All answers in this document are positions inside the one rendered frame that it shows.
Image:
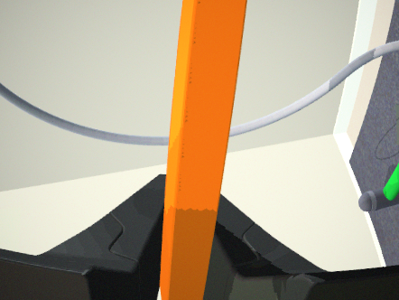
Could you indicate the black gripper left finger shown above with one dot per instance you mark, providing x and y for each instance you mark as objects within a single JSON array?
[{"x": 117, "y": 258}]

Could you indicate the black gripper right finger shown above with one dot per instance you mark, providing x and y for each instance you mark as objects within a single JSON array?
[{"x": 247, "y": 263}]

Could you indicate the orange bar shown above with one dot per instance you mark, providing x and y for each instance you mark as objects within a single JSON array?
[{"x": 204, "y": 92}]

